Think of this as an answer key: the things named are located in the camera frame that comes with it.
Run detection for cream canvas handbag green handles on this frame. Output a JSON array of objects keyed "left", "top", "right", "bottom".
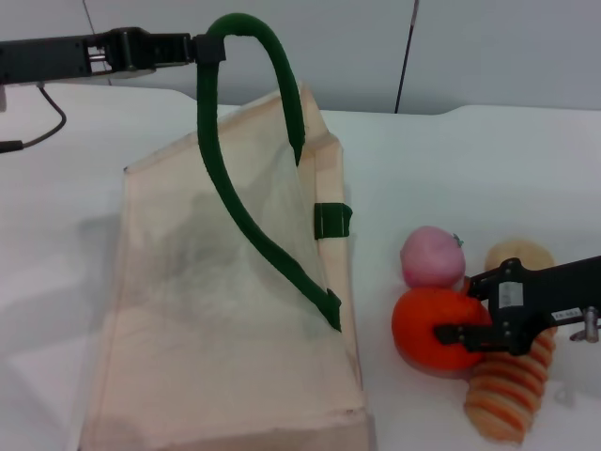
[{"left": 77, "top": 12, "right": 377, "bottom": 451}]

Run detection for orange toy fruit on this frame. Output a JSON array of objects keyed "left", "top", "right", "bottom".
[{"left": 391, "top": 286, "right": 494, "bottom": 377}]

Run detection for striped orange toy bread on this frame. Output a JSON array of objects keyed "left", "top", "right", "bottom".
[{"left": 463, "top": 326, "right": 558, "bottom": 445}]

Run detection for black cable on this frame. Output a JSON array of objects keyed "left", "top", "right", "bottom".
[{"left": 0, "top": 86, "right": 67, "bottom": 154}]

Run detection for beige round toy bun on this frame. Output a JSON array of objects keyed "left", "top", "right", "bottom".
[{"left": 485, "top": 239, "right": 555, "bottom": 273}]

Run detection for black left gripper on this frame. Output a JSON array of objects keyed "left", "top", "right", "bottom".
[{"left": 84, "top": 27, "right": 229, "bottom": 80}]

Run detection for silver metal fitting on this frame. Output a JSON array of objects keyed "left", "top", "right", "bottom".
[{"left": 568, "top": 304, "right": 601, "bottom": 344}]

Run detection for pink toy peach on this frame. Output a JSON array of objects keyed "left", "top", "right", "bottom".
[{"left": 399, "top": 225, "right": 467, "bottom": 288}]

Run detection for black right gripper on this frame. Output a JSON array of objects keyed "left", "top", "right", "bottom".
[{"left": 434, "top": 256, "right": 601, "bottom": 357}]

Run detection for thin dark vertical strip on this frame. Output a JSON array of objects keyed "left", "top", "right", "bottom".
[{"left": 393, "top": 0, "right": 420, "bottom": 115}]

